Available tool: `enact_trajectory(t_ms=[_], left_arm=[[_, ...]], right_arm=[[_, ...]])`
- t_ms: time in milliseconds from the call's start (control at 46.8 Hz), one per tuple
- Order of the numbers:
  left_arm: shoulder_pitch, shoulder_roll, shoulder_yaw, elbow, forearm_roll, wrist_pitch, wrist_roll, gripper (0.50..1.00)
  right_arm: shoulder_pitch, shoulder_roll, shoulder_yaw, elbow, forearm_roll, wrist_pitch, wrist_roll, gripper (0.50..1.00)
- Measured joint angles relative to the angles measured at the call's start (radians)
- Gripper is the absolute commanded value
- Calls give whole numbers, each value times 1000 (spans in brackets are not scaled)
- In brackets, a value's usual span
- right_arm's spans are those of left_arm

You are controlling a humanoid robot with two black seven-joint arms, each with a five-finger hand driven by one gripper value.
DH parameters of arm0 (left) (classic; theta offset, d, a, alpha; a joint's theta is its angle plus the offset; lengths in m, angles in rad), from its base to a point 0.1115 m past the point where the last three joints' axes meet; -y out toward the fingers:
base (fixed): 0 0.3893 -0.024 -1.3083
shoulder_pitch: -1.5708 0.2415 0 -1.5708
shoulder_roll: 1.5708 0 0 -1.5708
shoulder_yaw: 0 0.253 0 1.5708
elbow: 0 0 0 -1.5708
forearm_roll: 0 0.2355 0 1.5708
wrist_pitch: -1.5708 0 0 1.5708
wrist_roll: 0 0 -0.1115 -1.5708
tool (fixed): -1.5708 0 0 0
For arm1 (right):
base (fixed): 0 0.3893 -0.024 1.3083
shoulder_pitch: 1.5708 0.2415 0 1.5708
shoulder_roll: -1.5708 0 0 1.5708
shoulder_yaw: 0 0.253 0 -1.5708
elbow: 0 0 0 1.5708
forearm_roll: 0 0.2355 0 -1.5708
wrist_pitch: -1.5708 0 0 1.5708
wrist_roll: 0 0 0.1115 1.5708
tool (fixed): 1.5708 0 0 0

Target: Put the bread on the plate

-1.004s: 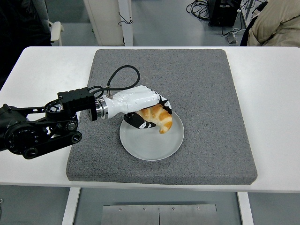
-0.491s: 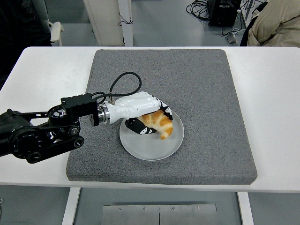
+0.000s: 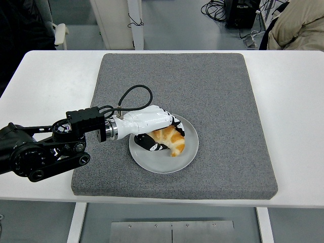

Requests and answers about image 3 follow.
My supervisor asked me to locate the grey square foam mat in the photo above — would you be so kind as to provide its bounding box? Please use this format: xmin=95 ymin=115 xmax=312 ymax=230
xmin=71 ymin=52 xmax=278 ymax=201

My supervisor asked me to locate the black computer case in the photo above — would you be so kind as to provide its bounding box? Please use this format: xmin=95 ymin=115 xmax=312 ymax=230
xmin=224 ymin=0 xmax=261 ymax=29

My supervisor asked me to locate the grey chair with white armrest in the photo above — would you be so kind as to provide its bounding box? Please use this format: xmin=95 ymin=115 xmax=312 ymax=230
xmin=37 ymin=0 xmax=69 ymax=51

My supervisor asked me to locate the thin black hanging cable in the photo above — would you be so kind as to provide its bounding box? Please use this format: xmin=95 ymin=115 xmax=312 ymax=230
xmin=127 ymin=12 xmax=144 ymax=28

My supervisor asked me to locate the person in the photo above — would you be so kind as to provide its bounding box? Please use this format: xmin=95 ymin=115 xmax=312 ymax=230
xmin=258 ymin=0 xmax=324 ymax=51

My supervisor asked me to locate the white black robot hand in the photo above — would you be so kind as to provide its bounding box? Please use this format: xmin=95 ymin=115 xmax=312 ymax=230
xmin=114 ymin=105 xmax=186 ymax=152

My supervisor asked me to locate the golden brown croissant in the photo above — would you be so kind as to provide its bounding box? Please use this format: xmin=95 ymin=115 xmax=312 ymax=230
xmin=146 ymin=124 xmax=186 ymax=157

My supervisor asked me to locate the black cable bundle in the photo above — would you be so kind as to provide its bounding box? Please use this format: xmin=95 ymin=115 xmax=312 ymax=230
xmin=200 ymin=0 xmax=227 ymax=23

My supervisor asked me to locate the grey metal plate with screws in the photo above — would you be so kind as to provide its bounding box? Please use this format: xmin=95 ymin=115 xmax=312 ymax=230
xmin=110 ymin=220 xmax=235 ymax=243

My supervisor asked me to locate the black garment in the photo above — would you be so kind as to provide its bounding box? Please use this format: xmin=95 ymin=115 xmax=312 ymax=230
xmin=0 ymin=0 xmax=56 ymax=97

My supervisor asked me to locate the white cabinet with post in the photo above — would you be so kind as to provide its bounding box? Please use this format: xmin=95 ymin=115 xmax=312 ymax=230
xmin=90 ymin=0 xmax=145 ymax=50

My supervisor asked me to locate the pale grey round plate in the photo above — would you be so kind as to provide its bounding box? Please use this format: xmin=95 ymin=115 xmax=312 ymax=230
xmin=129 ymin=113 xmax=199 ymax=174

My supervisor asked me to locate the white table leg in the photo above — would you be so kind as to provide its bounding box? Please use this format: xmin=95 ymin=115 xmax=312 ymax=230
xmin=255 ymin=207 xmax=274 ymax=243
xmin=66 ymin=202 xmax=88 ymax=243

